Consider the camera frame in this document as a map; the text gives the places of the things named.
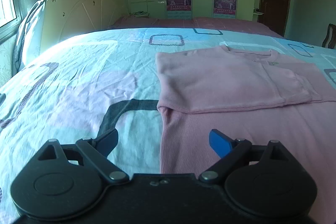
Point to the stack of papers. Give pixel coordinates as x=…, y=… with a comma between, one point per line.
x=139, y=14

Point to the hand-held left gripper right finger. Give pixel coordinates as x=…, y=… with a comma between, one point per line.
x=220, y=144

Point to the wooden chair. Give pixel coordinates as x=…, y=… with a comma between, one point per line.
x=330, y=37

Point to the pink sweater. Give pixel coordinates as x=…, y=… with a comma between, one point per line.
x=236, y=82

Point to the blue patterned bed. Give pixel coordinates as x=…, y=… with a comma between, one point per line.
x=78, y=82

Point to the cream bed headboard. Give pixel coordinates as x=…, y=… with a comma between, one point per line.
x=84, y=3

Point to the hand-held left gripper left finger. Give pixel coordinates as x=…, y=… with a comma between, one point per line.
x=109, y=140

